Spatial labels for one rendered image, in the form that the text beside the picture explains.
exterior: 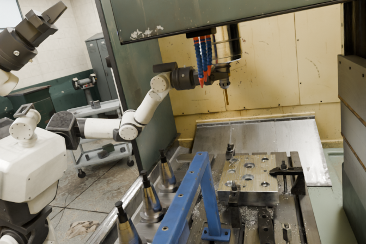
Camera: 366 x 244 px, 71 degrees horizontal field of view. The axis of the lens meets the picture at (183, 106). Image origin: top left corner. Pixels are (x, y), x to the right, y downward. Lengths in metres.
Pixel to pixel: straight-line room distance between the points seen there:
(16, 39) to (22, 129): 0.33
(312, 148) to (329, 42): 0.71
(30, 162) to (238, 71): 1.49
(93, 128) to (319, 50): 1.52
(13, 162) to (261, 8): 0.83
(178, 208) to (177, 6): 0.47
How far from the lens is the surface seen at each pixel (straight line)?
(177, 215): 0.62
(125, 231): 0.55
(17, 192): 1.01
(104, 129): 1.15
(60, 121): 1.18
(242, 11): 0.62
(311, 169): 1.82
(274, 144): 1.93
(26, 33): 0.74
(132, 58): 1.68
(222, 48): 0.88
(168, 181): 0.71
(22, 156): 1.00
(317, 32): 1.98
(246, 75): 1.99
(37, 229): 1.26
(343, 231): 1.50
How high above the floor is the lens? 1.60
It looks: 15 degrees down
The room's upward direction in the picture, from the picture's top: 11 degrees counter-clockwise
